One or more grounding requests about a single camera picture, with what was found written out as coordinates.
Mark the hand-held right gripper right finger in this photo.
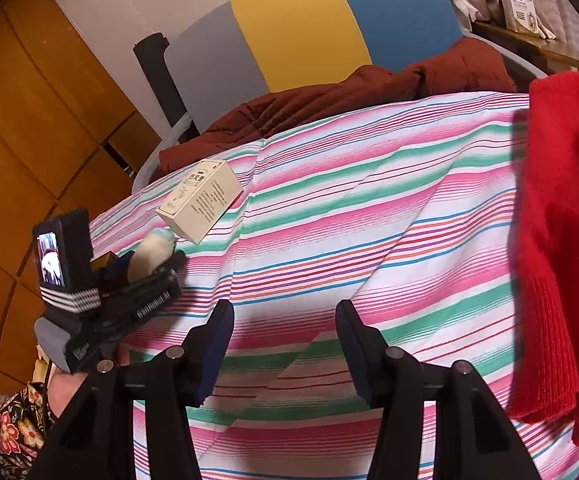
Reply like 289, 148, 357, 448
335, 300, 543, 480

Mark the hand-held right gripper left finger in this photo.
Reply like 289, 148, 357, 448
30, 300, 235, 480

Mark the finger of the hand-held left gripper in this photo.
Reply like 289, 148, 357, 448
154, 250, 188, 282
100, 254, 133, 281

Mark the cream sock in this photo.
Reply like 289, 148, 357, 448
128, 227, 176, 283

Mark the person's left hand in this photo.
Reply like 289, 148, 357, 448
48, 346, 131, 418

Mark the small cream cardboard box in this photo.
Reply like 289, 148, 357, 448
156, 159, 244, 246

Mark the pink green striped bedsheet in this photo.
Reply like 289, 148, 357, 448
90, 91, 579, 480

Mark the floral patterned garment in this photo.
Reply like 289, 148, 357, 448
0, 380, 58, 480

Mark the orange wooden wardrobe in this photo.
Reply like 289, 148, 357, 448
0, 0, 170, 401

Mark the dark red quilt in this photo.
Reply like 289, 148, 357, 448
158, 37, 517, 176

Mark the bright red knit sweater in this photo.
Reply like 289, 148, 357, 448
508, 72, 579, 446

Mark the grey yellow blue office chair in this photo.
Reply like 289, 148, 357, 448
132, 0, 545, 196

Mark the wooden side desk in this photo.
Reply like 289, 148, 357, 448
472, 20, 579, 73

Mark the white box blue label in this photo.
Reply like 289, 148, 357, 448
498, 0, 555, 38

